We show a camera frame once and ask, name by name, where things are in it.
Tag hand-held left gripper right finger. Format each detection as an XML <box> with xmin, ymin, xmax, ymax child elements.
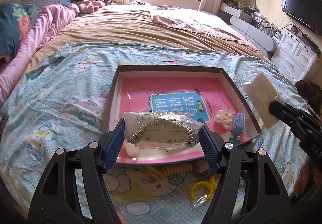
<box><xmin>198</xmin><ymin>118</ymin><xmax>293</xmax><ymax>224</ymax></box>

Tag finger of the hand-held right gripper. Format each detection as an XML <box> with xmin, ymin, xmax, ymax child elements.
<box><xmin>268</xmin><ymin>101</ymin><xmax>312</xmax><ymax>140</ymax></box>

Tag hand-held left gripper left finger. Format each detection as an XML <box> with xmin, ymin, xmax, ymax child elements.
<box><xmin>27</xmin><ymin>118</ymin><xmax>126</xmax><ymax>224</ymax></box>

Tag white hair claw clip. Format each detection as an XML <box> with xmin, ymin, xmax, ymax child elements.
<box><xmin>124</xmin><ymin>142</ymin><xmax>141</xmax><ymax>157</ymax></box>

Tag white card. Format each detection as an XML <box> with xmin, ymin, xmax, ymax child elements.
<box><xmin>240</xmin><ymin>68</ymin><xmax>280</xmax><ymax>129</ymax></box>

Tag dark brown shallow box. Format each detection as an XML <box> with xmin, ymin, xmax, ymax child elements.
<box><xmin>103</xmin><ymin>65</ymin><xmax>263</xmax><ymax>166</ymax></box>

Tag pearl flower hair clip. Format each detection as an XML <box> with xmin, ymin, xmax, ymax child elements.
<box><xmin>214</xmin><ymin>106</ymin><xmax>237</xmax><ymax>130</ymax></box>

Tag small blue box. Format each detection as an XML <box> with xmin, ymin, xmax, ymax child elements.
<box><xmin>231</xmin><ymin>112</ymin><xmax>247</xmax><ymax>135</ymax></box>

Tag pink book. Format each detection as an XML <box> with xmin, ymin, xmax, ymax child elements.
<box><xmin>117</xmin><ymin>77</ymin><xmax>248</xmax><ymax>160</ymax></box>

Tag empty clear plastic bag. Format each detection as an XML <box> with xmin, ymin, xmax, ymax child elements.
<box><xmin>193</xmin><ymin>192</ymin><xmax>215</xmax><ymax>209</ymax></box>

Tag white drawer dresser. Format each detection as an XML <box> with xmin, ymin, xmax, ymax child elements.
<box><xmin>270</xmin><ymin>29</ymin><xmax>321</xmax><ymax>81</ymax></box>

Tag cartoon cat printed sheet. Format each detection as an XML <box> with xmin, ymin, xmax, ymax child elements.
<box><xmin>0</xmin><ymin>43</ymin><xmax>312</xmax><ymax>224</ymax></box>

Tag white grey vanity desk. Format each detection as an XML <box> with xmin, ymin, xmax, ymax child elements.
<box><xmin>218</xmin><ymin>2</ymin><xmax>280</xmax><ymax>52</ymax></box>

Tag black flat television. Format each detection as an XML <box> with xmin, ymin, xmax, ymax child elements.
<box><xmin>281</xmin><ymin>0</ymin><xmax>322</xmax><ymax>35</ymax></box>

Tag tan bed sheet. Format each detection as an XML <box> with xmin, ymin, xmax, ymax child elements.
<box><xmin>25</xmin><ymin>4</ymin><xmax>271</xmax><ymax>78</ymax></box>

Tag pink quilt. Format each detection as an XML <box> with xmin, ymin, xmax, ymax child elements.
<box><xmin>0</xmin><ymin>4</ymin><xmax>103</xmax><ymax>106</ymax></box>

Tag pink fluffy garment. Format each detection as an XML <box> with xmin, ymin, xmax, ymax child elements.
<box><xmin>77</xmin><ymin>0</ymin><xmax>105</xmax><ymax>14</ymax></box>

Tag dark blue floral pillow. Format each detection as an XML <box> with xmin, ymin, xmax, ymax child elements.
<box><xmin>0</xmin><ymin>2</ymin><xmax>38</xmax><ymax>56</ymax></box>

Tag yellow plastic ring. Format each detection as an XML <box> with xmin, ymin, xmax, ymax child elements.
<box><xmin>190</xmin><ymin>176</ymin><xmax>218</xmax><ymax>201</ymax></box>

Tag orange spiral hair tie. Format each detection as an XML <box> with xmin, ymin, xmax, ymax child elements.
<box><xmin>144</xmin><ymin>164</ymin><xmax>193</xmax><ymax>184</ymax></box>

